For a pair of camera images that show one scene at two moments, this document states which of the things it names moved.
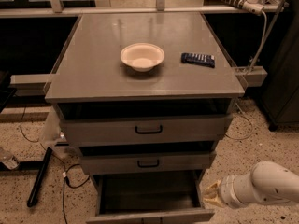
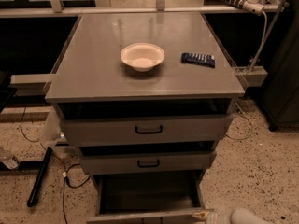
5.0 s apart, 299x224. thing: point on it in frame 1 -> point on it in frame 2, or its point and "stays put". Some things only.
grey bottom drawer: [149, 198] stays put
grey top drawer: [144, 130] stays put
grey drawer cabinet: [148, 93] stays put
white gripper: [225, 190] -> [219, 217]
